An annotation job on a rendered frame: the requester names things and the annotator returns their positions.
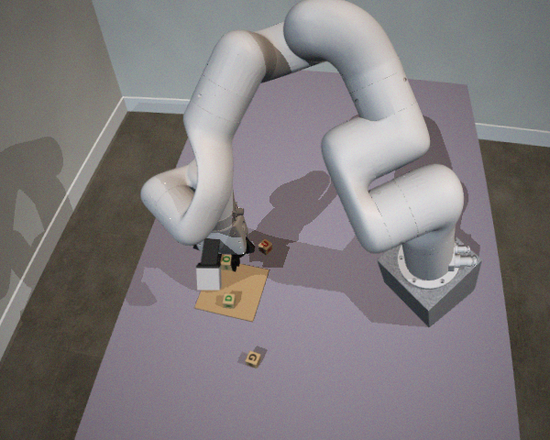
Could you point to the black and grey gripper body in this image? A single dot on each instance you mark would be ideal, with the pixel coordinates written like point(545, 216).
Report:
point(232, 239)

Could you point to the tan flat mat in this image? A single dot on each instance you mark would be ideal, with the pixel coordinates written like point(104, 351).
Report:
point(247, 283)

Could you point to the beige letter block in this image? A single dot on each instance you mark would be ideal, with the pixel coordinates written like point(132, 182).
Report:
point(229, 300)
point(253, 359)
point(226, 262)
point(265, 247)

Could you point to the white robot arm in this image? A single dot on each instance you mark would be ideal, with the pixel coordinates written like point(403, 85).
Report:
point(389, 133)

